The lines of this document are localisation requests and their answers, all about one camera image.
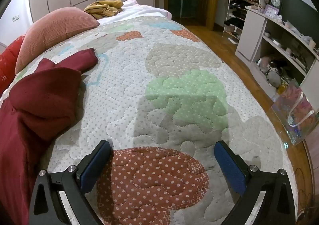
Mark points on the pink ribbed pillow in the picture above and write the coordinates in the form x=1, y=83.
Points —
x=54, y=30

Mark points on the maroon sweater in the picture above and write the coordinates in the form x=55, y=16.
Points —
x=37, y=105

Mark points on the iridescent gift bag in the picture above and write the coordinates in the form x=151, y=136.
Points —
x=294, y=110

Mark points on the yellow striped garment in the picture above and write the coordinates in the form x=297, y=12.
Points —
x=104, y=8

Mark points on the white fleece blanket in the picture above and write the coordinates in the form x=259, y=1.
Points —
x=139, y=11

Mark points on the pink clock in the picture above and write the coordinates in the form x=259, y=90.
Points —
x=270, y=11

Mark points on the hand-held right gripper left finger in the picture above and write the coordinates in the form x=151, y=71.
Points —
x=93, y=165

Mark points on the dark flat screen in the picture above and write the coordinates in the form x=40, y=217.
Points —
x=299, y=11

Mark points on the white shoe rack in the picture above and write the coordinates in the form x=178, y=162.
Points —
x=236, y=11

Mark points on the wall switch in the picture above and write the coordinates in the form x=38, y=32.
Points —
x=15, y=18

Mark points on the white shelf unit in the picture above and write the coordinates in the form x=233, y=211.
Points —
x=251, y=35

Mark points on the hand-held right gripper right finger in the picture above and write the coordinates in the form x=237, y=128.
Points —
x=231, y=167

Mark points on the red blanket with white pattern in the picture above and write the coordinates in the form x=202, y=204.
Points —
x=8, y=58

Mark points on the black ornate clock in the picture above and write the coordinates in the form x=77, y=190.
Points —
x=275, y=1

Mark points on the heart patchwork quilt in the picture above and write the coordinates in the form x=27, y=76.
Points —
x=174, y=90

